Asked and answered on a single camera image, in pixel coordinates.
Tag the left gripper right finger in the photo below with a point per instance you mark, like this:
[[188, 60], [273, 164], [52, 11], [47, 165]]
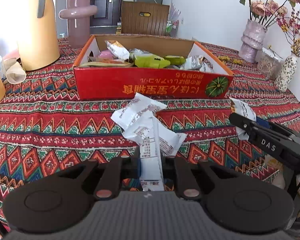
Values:
[[231, 199]]

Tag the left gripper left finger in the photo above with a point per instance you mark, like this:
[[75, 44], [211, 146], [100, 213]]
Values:
[[85, 198]]

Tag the white text snack packet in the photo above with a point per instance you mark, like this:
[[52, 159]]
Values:
[[155, 141]]

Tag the yellow orange snack packet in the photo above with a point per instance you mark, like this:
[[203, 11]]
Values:
[[107, 63]]

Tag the pink snack packet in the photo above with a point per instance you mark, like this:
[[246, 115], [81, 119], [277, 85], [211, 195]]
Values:
[[106, 54]]

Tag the long green white bar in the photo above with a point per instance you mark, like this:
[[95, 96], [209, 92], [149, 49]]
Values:
[[150, 61]]

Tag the red silver snack bag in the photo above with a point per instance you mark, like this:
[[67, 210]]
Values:
[[196, 63]]

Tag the patterned red tablecloth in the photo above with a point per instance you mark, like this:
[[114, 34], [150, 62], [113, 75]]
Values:
[[45, 127]]

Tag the floral white slim vase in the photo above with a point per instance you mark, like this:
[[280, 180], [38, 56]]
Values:
[[286, 73]]

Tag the fallen yellow petals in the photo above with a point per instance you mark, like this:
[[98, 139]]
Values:
[[230, 60]]

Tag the crumpled white packet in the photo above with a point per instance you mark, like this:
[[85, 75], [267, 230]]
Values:
[[135, 109]]

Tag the textured pink ceramic vase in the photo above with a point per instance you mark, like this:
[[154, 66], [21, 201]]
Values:
[[252, 40]]

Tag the red cardboard snack box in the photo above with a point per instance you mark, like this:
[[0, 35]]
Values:
[[109, 82]]

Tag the beige paper cone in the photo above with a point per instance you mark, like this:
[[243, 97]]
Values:
[[14, 72]]

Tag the dried pink roses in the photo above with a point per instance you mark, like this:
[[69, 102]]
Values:
[[266, 13]]

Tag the yellow thermos jug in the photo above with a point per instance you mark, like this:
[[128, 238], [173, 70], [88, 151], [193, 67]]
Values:
[[37, 34]]

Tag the pumpkin oat cracker packet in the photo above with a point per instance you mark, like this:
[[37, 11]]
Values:
[[117, 49]]

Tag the wooden chair back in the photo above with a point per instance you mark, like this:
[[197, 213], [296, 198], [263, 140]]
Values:
[[144, 18]]

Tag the dark brown entry door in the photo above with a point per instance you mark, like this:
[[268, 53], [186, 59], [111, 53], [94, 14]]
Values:
[[108, 13]]

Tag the pink ring glass vase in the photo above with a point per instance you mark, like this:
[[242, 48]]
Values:
[[77, 14]]

